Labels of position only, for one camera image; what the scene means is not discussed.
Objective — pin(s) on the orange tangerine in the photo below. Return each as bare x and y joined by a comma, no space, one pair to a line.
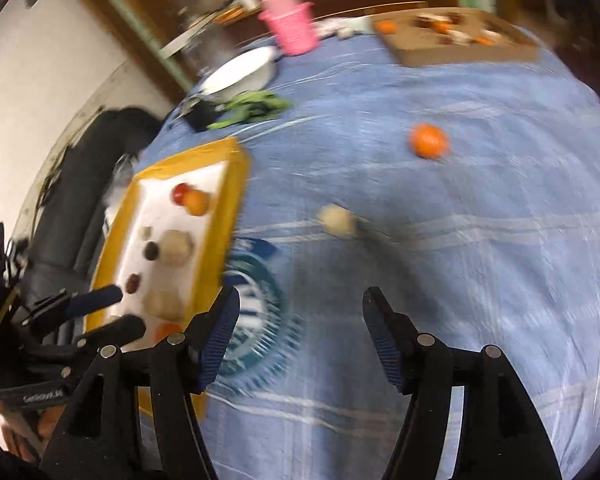
487,38
442,26
428,141
386,26

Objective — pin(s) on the gold yellow gift box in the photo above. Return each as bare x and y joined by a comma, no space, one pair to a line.
212,240

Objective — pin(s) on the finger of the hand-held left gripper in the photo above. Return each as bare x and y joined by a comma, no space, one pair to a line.
122,329
97,299

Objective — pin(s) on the small black object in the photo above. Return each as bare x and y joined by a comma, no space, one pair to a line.
200,115

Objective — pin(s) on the white cup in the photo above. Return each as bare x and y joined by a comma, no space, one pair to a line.
247,0

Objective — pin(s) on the small dark brown item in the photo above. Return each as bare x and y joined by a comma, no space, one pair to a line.
422,21

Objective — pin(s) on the green leafy vegetable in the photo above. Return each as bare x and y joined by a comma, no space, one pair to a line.
252,105

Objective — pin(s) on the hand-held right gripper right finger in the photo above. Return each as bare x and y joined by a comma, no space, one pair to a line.
385,345

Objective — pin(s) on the clear glass pitcher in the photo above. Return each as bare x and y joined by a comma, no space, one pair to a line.
207,50

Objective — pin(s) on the yellow orange fruit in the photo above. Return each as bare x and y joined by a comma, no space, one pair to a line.
198,202

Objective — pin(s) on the dark brown round fruit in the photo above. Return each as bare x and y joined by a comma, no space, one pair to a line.
151,251

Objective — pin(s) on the cardboard tray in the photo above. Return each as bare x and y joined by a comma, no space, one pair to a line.
430,50

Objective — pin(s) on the beige lumpy fruit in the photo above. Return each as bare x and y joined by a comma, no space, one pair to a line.
162,304

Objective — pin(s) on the dark red small fruit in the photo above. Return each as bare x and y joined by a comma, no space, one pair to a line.
133,284

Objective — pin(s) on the pink thermos bottle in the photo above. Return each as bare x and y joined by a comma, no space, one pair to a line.
290,25

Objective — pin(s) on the white bowl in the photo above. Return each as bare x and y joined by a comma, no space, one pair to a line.
235,72

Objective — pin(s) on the large beige round fruit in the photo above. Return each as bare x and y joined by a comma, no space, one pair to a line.
176,247

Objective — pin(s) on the blue striped tablecloth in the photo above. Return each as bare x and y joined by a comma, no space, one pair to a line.
430,260

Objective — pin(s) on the small white item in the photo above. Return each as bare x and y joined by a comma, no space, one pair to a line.
457,37

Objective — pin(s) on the white plastic bag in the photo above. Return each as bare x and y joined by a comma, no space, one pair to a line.
122,167

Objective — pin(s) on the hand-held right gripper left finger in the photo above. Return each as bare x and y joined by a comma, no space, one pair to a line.
220,340

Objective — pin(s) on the tiny beige nut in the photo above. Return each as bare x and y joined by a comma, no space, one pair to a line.
146,232

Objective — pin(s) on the white crumpled cloth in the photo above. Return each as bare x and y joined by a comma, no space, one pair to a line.
350,28

